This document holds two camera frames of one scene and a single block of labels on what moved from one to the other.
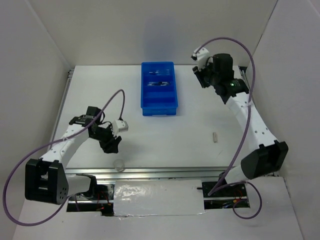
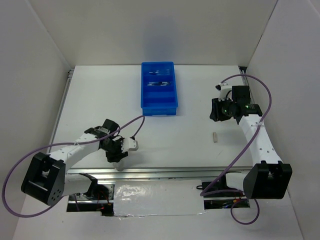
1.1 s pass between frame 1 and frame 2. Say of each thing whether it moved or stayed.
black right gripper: moved
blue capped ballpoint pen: stayed
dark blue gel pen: stayed
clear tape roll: stayed
